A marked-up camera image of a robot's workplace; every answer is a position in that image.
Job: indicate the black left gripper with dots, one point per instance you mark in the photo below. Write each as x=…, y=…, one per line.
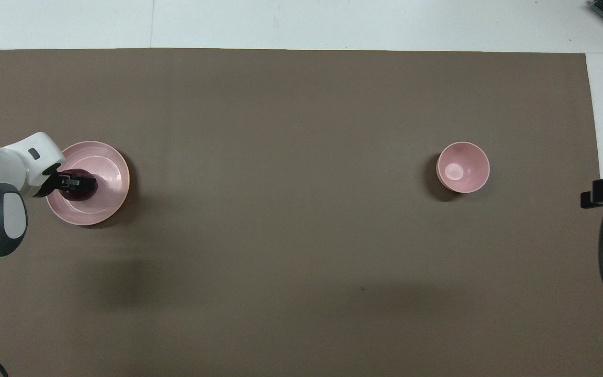
x=50, y=183

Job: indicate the dark red apple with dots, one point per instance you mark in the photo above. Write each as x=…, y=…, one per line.
x=79, y=196

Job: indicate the pink plate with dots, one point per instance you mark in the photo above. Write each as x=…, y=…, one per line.
x=108, y=173

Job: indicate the pink bowl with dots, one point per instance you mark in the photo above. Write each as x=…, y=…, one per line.
x=464, y=167

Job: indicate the brown table mat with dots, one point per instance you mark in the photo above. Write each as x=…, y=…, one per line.
x=301, y=262

